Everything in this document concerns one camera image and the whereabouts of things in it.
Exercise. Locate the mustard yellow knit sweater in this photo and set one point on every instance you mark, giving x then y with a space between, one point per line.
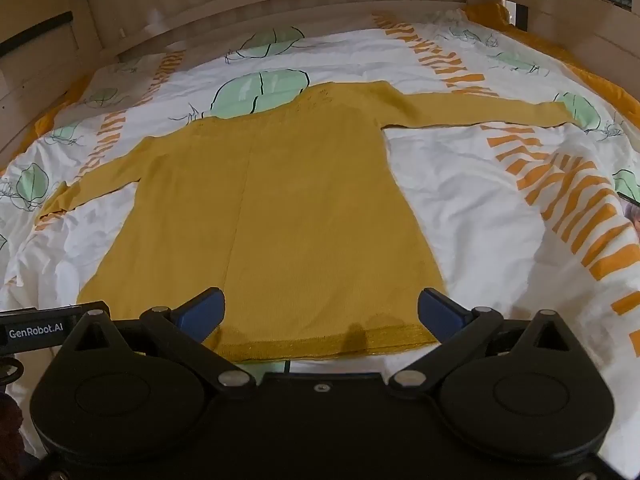
293 213

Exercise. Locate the white patterned duvet cover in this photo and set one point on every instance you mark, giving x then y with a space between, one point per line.
518 218

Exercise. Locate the orange bed sheet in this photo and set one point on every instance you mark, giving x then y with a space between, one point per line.
495 15

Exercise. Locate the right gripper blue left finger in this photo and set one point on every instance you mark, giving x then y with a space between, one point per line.
179 334

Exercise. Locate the wooden bed frame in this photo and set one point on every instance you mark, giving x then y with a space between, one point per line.
47 44

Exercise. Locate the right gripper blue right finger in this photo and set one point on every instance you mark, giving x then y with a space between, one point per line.
460 333

